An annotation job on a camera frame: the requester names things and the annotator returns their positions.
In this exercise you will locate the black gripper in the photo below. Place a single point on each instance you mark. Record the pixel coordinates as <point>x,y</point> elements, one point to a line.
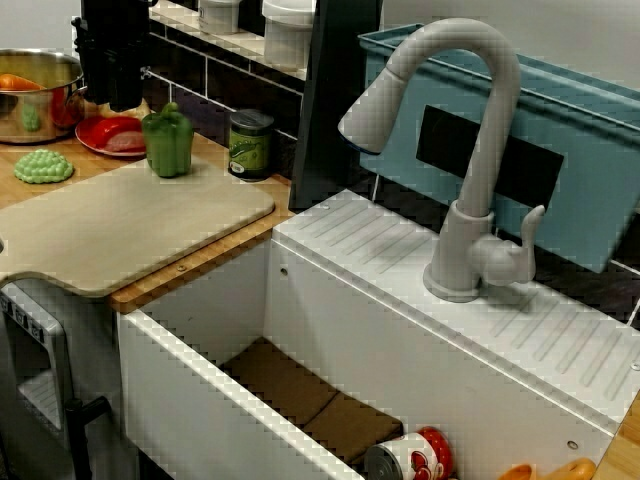
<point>112,45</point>

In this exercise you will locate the orange toy carrot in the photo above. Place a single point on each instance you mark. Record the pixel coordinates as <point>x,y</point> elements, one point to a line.
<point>17,81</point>

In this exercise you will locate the red plate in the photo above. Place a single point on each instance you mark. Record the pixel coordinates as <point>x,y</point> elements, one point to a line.
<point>87,137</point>

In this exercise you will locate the steel pot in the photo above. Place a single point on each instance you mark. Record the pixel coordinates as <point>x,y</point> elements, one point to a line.
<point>50,120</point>

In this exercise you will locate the green toy bell pepper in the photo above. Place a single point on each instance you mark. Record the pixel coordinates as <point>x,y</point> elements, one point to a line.
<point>167,145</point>

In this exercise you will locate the green toy grapes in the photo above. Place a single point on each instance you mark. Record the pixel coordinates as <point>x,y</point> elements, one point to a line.
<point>42,167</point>

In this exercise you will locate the white jar with print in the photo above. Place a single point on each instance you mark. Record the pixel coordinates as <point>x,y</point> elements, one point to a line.
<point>217,15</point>

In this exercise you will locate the white backsplash shelf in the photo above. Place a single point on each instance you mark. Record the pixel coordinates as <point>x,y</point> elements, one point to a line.
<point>250,47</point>

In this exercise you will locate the pale wooden cutting board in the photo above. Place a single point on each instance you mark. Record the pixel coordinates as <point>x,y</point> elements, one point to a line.
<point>150,230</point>

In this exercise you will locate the green pea can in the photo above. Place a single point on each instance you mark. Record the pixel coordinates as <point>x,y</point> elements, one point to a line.
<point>250,150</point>

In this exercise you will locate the plain white jar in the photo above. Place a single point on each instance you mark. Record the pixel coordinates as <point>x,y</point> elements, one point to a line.
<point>290,35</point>

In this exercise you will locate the black upright panel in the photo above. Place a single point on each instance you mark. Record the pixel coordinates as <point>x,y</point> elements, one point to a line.
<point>330,125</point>

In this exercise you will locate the grey toy dishwasher panel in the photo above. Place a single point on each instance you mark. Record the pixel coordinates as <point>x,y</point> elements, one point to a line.
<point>30,350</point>

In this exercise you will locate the white toy sink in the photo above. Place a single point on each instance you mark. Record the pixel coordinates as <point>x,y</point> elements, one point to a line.
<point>350,325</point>

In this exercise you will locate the brown sink mat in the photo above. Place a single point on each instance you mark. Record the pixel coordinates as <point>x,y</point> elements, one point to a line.
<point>300,390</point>

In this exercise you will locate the grey toy faucet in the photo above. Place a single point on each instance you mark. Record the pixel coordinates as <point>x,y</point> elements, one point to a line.
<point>475,200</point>

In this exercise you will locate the black label on bin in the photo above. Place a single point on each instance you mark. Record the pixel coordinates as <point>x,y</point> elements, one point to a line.
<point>525,170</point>

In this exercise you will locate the red white tomato can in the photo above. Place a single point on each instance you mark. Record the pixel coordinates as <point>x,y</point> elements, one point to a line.
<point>420,455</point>

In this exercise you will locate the teal plastic bin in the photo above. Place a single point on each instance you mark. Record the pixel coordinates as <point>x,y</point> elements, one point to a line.
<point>590,140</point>

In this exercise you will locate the orange toy strainer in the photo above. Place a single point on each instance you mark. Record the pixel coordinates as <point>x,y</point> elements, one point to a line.
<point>575,470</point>

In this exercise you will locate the wooden stove countertop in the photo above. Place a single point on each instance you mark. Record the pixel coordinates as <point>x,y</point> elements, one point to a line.
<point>625,450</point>

